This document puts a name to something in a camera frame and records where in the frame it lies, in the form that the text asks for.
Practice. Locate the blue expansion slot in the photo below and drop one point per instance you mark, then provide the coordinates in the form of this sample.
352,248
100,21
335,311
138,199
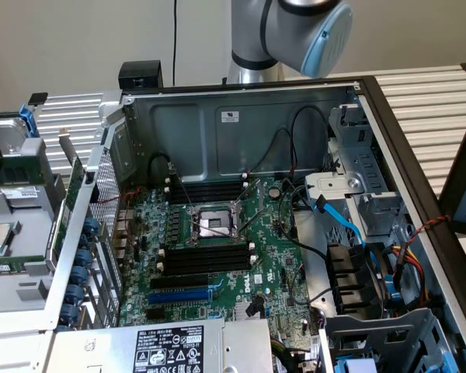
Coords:
178,296

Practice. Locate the grey parts rack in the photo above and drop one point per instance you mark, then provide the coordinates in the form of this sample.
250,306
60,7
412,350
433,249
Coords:
35,268

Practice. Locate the RAM slot white latches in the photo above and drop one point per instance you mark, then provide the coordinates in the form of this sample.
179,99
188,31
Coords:
206,180
206,262
206,190

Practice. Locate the green graphics card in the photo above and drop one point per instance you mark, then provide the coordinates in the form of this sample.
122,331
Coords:
77,175

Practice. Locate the silver chipset heatsink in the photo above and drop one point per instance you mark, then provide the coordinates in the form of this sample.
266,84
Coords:
240,311

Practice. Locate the coin cell battery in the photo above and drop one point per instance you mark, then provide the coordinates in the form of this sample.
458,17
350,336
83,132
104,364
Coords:
274,192

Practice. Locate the black fan shroud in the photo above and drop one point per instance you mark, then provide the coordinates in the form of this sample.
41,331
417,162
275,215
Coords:
345,272

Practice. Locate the dark framed panel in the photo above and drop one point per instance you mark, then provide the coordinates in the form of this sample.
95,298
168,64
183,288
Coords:
448,194

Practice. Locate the blue card retention clip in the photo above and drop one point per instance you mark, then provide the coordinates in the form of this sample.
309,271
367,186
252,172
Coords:
74,294
78,275
68,313
90,225
85,240
84,257

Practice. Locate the metal port stack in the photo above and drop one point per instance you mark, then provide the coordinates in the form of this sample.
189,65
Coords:
124,233

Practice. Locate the grey metal bracket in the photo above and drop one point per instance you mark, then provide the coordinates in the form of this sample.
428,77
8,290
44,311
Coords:
330,186

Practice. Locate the green Dell motherboard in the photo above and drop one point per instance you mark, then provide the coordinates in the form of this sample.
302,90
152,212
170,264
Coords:
272,248

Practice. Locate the metal socket cover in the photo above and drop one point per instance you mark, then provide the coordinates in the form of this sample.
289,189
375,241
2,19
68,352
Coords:
258,194

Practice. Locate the blue disk carrier rail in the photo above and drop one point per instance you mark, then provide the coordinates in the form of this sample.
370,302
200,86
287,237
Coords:
32,126

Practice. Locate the silver power supply unit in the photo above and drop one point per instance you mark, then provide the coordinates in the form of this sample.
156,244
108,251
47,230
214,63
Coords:
240,342

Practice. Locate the metal drive cage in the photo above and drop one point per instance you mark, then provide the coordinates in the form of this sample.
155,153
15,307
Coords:
373,167

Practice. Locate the grey metal disk bay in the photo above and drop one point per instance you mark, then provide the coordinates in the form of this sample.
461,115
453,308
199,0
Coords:
423,326

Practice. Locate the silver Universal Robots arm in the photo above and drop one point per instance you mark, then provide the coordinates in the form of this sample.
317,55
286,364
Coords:
252,31

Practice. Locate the black box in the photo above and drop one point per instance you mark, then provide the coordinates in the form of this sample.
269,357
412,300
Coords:
140,74

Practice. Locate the white label sticker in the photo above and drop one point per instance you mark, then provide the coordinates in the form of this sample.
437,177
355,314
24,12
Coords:
229,116

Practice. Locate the long black expansion slot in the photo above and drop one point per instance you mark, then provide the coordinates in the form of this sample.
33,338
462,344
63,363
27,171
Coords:
178,281

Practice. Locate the short black expansion slot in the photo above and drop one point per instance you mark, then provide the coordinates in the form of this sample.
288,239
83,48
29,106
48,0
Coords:
155,314

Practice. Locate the open metal PC case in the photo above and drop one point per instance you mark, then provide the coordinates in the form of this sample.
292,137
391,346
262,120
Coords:
275,116

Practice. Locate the CPU socket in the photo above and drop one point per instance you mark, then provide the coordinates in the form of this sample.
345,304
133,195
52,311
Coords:
213,225

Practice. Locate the thin metal locking lever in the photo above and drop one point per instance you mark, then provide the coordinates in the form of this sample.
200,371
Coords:
252,222
183,189

